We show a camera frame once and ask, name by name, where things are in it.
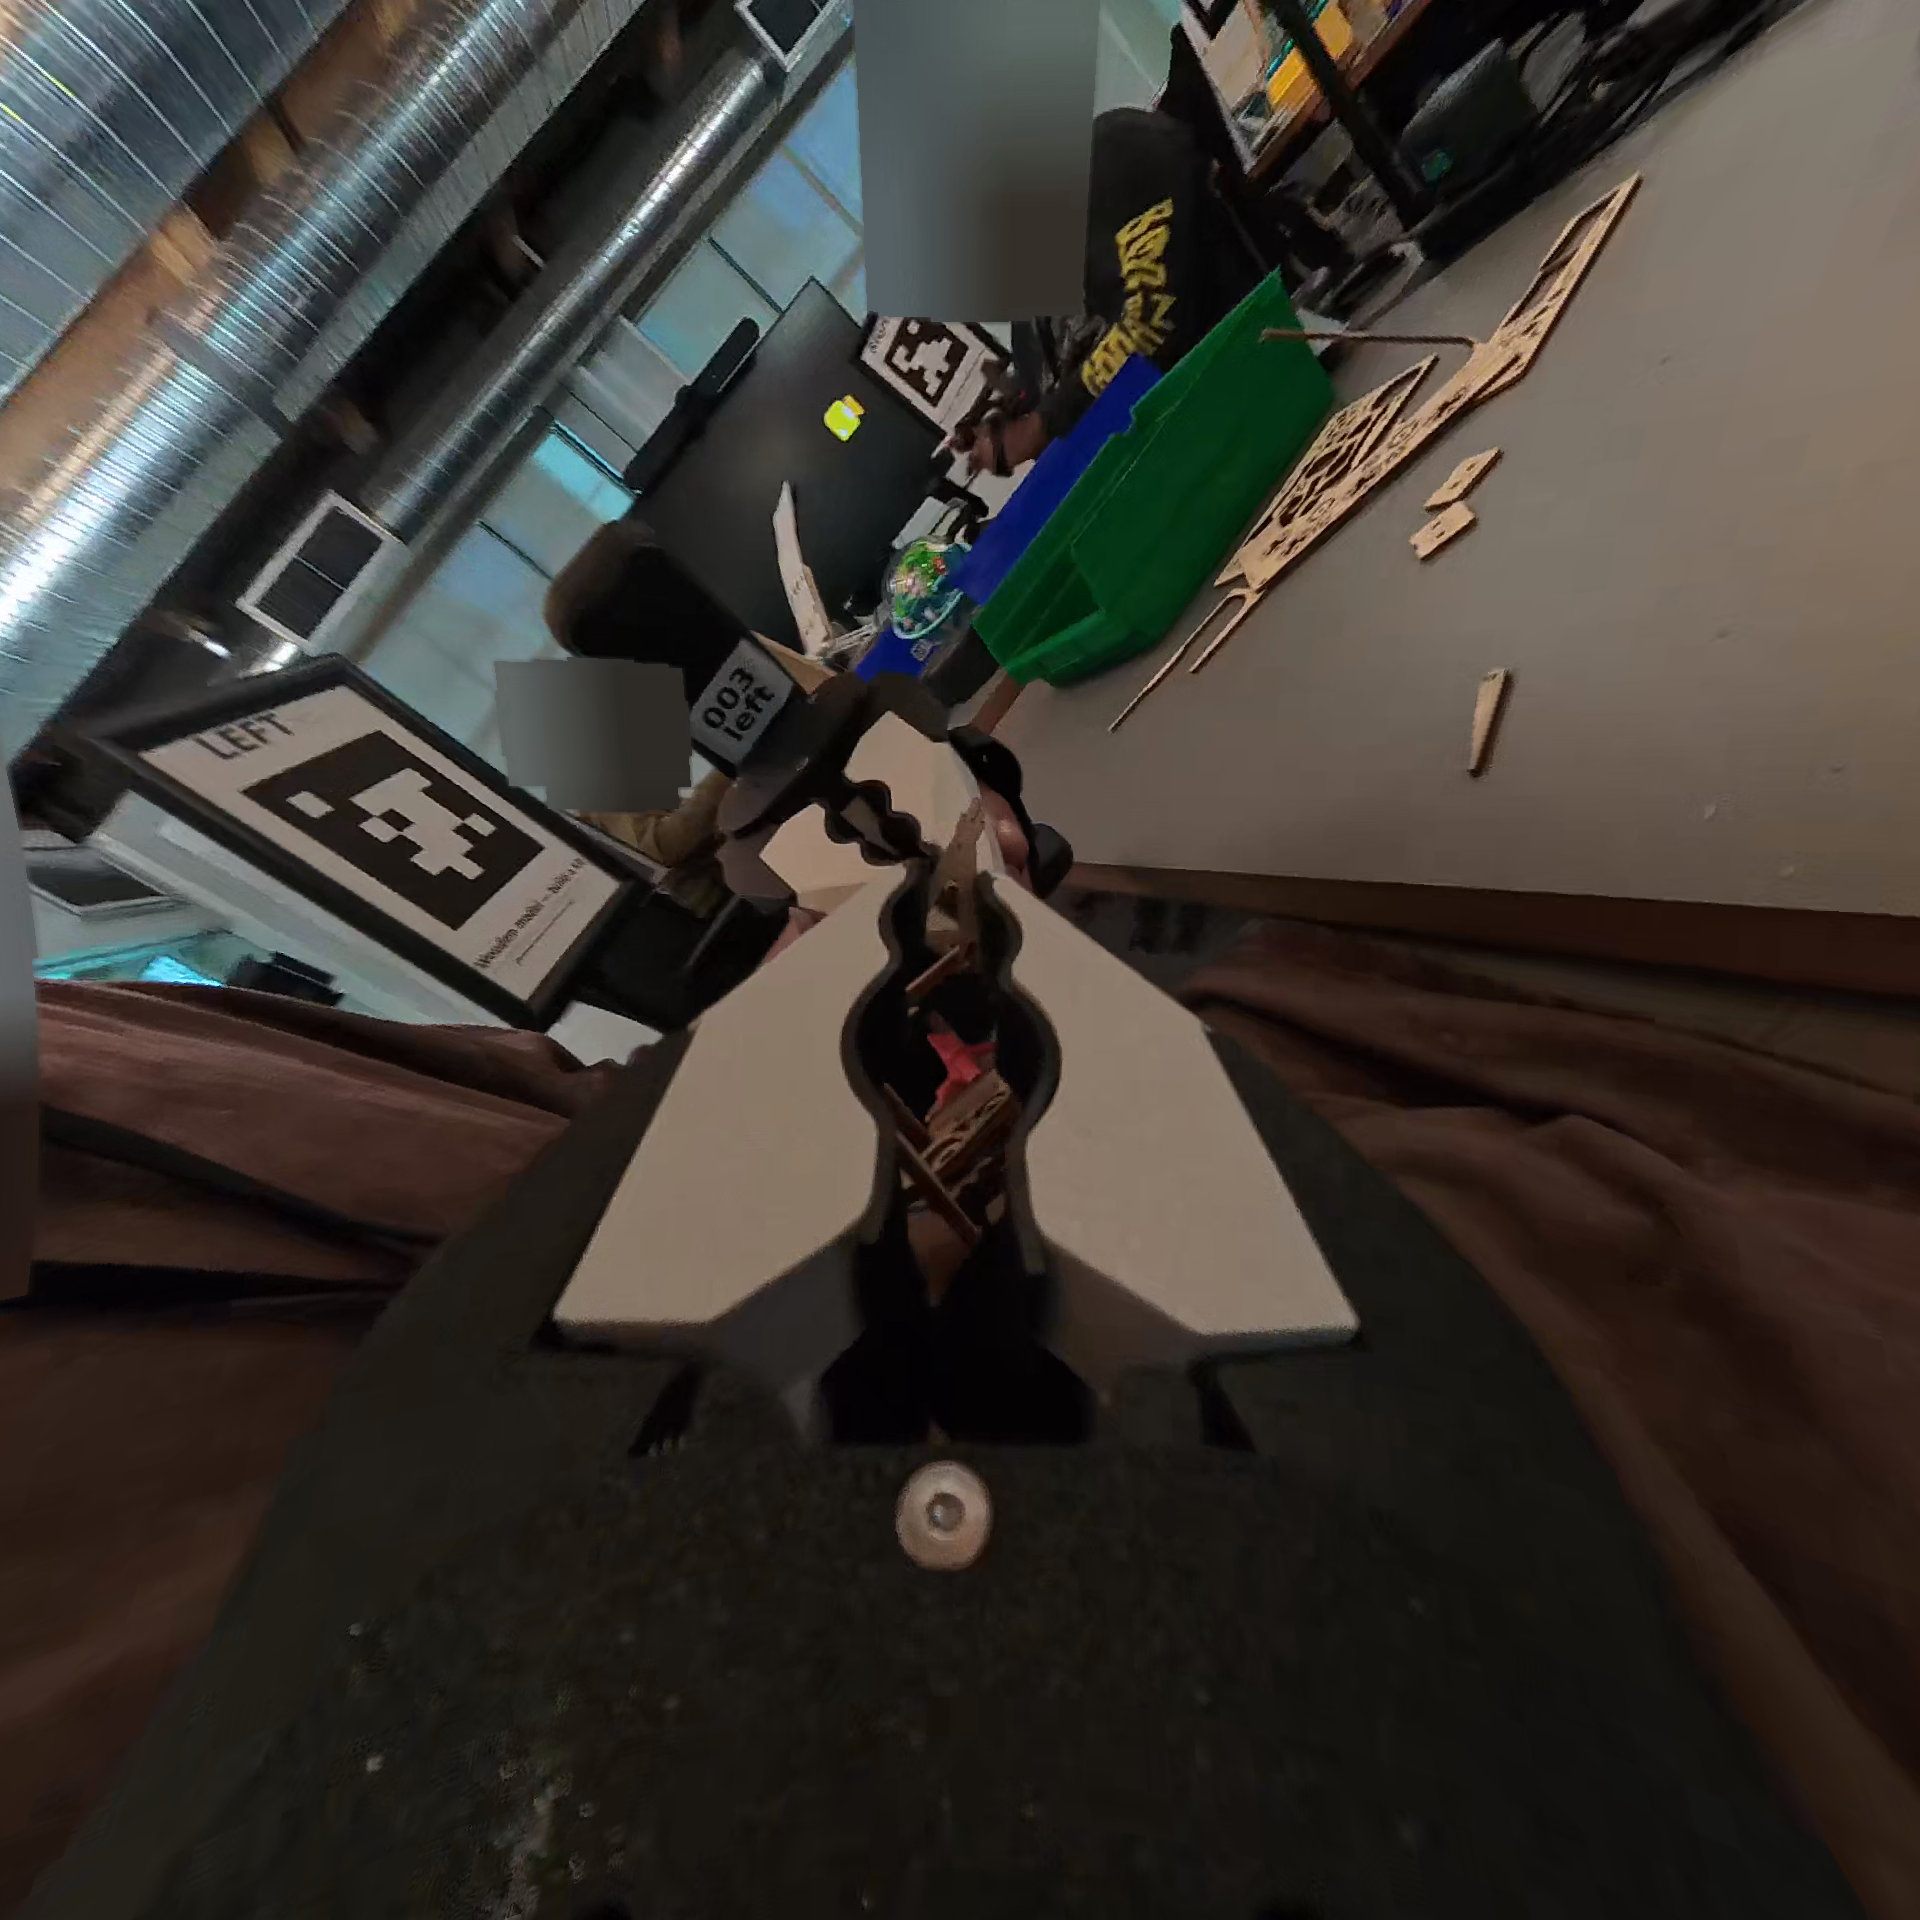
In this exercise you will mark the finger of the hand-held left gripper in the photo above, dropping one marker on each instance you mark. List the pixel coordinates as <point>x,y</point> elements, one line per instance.
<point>810,863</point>
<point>907,773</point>

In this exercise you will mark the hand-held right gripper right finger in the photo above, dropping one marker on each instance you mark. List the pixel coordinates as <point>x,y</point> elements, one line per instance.
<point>1185,1184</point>

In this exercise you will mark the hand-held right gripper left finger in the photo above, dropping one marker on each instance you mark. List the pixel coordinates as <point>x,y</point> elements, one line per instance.
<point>720,1184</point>

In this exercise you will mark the wooden model frame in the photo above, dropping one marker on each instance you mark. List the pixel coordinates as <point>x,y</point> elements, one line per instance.
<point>946,1147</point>

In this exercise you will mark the grey desk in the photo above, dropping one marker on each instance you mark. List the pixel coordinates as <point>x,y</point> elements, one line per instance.
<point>1724,602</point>

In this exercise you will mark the person's left hand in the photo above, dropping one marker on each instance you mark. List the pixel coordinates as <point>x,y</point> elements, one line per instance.
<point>1014,850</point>

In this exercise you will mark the white card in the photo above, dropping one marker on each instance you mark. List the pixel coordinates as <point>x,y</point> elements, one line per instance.
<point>792,572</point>

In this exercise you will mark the colourful glass ball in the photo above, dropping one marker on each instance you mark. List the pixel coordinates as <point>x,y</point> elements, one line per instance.
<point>921,586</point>

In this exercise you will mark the black monitor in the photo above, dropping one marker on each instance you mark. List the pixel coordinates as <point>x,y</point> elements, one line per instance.
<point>778,465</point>

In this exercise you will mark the thin wooden strip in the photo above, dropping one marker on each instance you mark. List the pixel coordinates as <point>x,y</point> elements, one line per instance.
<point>1185,664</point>

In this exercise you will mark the blue plastic bin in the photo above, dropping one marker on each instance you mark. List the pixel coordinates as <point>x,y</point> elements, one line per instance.
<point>1047,494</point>

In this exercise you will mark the brown blanket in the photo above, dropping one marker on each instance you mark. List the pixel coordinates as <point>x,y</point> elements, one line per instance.
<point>1502,1198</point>

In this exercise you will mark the green plastic bin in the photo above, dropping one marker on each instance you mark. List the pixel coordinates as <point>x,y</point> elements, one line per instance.
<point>1185,480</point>

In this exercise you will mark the white ceiling vent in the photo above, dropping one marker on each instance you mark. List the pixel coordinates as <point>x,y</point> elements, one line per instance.
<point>313,564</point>
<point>787,20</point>

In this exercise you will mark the wide wooden cutout sheet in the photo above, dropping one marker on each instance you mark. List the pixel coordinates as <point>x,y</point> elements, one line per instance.
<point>1333,465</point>

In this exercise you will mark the pointed wooden piece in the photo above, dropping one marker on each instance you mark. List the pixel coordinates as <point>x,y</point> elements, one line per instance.
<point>1488,721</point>

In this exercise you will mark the small wooden plate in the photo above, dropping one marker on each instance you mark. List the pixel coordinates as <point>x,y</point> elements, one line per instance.
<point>1444,526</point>
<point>1461,477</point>

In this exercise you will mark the thin wooden rod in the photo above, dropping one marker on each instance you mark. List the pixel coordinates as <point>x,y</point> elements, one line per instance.
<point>1365,339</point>

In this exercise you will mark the long wooden cutout sheet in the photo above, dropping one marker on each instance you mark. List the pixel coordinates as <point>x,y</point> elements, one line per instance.
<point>1544,301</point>

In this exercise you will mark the black storage shelf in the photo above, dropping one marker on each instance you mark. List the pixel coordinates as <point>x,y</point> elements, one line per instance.
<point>1353,88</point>

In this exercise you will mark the black camera bar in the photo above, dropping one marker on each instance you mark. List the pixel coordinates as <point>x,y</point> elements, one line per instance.
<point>698,393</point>

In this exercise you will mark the silver ventilation duct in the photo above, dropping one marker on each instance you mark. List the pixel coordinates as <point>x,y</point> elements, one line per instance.
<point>149,137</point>
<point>571,301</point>

